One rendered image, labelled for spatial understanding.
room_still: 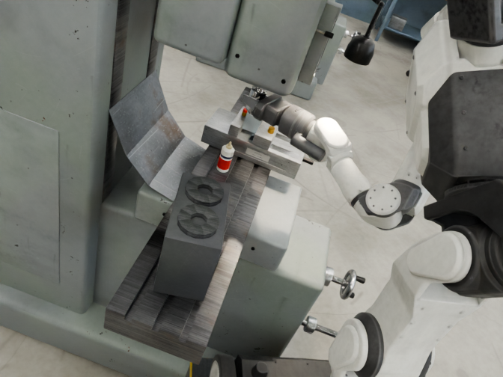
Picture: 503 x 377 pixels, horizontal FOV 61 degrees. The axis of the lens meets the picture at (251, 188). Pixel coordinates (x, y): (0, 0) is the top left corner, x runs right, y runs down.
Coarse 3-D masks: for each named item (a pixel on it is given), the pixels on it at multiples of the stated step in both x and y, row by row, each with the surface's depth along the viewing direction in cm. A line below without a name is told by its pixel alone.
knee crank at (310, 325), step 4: (308, 316) 154; (312, 316) 154; (304, 320) 153; (308, 320) 152; (312, 320) 152; (316, 320) 152; (304, 324) 153; (308, 324) 151; (312, 324) 151; (316, 324) 152; (304, 328) 154; (308, 328) 151; (312, 328) 151; (316, 328) 153; (320, 328) 153; (324, 328) 153; (328, 328) 153; (308, 332) 152; (312, 332) 151; (320, 332) 153; (324, 332) 153; (328, 332) 153; (332, 332) 153; (336, 332) 153; (332, 336) 153
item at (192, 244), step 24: (192, 192) 96; (216, 192) 98; (192, 216) 91; (216, 216) 92; (168, 240) 86; (192, 240) 87; (216, 240) 89; (168, 264) 91; (192, 264) 90; (216, 264) 91; (168, 288) 96; (192, 288) 96
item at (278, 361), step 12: (240, 360) 130; (252, 360) 130; (264, 360) 132; (276, 360) 135; (288, 360) 136; (300, 360) 137; (312, 360) 139; (324, 360) 141; (240, 372) 128; (252, 372) 126; (264, 372) 124; (276, 372) 132; (288, 372) 133; (300, 372) 134; (312, 372) 135; (324, 372) 136
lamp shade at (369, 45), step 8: (352, 40) 109; (360, 40) 107; (368, 40) 107; (352, 48) 108; (360, 48) 107; (368, 48) 107; (344, 56) 111; (352, 56) 109; (360, 56) 108; (368, 56) 108; (360, 64) 109; (368, 64) 111
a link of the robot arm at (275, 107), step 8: (272, 96) 121; (280, 96) 123; (264, 104) 117; (272, 104) 118; (280, 104) 120; (288, 104) 121; (256, 112) 118; (264, 112) 118; (272, 112) 117; (280, 112) 117; (288, 112) 115; (296, 112) 115; (264, 120) 119; (272, 120) 118; (280, 120) 116; (288, 120) 115; (280, 128) 117; (288, 128) 116; (288, 136) 118
